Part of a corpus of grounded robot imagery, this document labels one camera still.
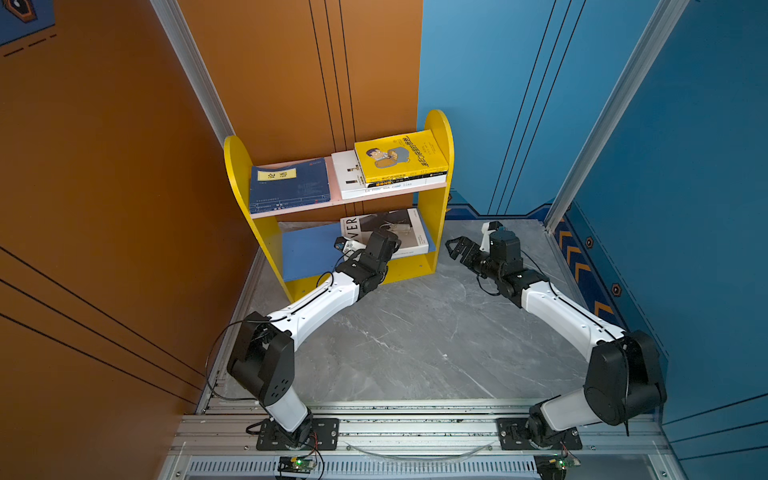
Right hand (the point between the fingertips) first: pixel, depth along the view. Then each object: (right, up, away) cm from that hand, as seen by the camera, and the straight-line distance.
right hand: (452, 249), depth 85 cm
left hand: (-19, +3, 0) cm, 19 cm away
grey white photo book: (-14, +9, +11) cm, 20 cm away
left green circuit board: (-40, -52, -15) cm, 67 cm away
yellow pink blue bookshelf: (-49, +3, +14) cm, 51 cm away
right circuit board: (+21, -52, -15) cm, 58 cm away
